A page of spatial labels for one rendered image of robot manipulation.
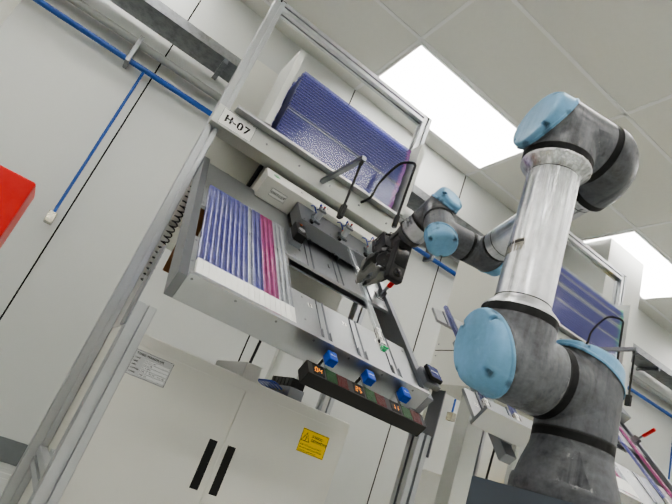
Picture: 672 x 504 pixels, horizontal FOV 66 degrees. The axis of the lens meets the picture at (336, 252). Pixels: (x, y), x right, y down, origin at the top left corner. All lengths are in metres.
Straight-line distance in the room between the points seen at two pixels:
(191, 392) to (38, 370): 1.67
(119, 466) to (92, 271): 1.78
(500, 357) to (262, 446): 0.87
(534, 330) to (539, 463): 0.18
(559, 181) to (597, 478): 0.44
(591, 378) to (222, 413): 0.91
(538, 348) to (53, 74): 2.95
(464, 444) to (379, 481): 2.19
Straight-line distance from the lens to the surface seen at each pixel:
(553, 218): 0.88
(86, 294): 3.01
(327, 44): 2.10
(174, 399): 1.38
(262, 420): 1.47
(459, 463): 1.62
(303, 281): 1.89
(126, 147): 3.21
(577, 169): 0.94
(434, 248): 1.22
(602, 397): 0.86
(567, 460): 0.83
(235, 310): 1.10
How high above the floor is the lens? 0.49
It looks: 22 degrees up
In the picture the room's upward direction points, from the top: 21 degrees clockwise
